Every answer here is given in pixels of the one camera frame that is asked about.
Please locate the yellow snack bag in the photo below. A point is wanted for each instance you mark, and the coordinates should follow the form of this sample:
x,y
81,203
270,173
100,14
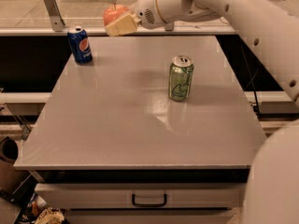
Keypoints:
x,y
50,216

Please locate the blue pepsi can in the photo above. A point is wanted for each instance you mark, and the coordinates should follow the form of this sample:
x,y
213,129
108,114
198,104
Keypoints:
x,y
79,44

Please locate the grey cabinet drawer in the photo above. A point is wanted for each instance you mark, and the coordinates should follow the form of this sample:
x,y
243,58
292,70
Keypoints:
x,y
122,196

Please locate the red yellow apple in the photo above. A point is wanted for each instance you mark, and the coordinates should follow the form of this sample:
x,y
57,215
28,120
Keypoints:
x,y
113,12

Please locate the green soda can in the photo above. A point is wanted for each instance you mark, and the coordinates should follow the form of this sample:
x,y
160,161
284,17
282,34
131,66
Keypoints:
x,y
180,78

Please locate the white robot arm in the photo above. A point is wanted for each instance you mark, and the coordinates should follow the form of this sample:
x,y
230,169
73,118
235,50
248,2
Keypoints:
x,y
272,191

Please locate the metal bracket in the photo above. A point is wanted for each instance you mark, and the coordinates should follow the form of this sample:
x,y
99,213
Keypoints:
x,y
56,20
169,27

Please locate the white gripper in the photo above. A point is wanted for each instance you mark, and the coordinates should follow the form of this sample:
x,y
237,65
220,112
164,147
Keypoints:
x,y
146,11

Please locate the black drawer handle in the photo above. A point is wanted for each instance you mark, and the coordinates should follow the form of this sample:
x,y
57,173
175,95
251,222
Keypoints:
x,y
149,201

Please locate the middle metal bracket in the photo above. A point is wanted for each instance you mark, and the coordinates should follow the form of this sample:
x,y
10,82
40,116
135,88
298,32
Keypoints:
x,y
169,27

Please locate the left metal bracket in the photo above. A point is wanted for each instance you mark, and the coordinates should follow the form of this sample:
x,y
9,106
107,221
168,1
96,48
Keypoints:
x,y
56,20

